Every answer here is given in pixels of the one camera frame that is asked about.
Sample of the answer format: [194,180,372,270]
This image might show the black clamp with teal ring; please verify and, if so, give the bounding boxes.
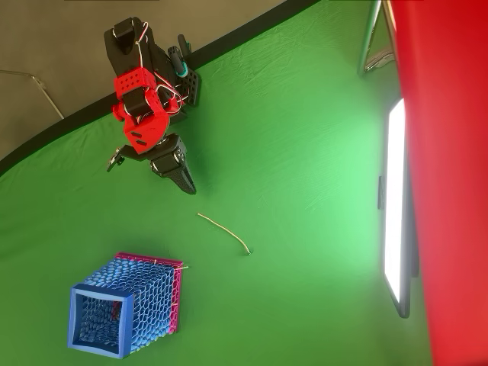
[166,33,192,80]

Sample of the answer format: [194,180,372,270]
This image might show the thin tan stick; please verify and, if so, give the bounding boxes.
[196,212,253,256]

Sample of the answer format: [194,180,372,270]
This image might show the green cloth with black rim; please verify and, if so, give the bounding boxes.
[0,0,434,366]

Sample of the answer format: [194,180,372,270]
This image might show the blue and pink lattice basket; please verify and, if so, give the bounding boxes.
[67,251,184,359]

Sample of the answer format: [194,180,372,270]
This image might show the red blurry mount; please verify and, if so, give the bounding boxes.
[388,0,488,366]

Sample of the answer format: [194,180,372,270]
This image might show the clear plastic bracket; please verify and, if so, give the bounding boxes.
[364,47,396,73]

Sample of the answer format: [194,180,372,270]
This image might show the thin grey rod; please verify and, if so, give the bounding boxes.
[0,69,65,120]

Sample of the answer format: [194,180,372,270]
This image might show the flat LED light panel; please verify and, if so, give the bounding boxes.
[377,97,420,319]

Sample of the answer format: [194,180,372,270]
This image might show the chrome tube stand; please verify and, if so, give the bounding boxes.
[357,0,397,77]

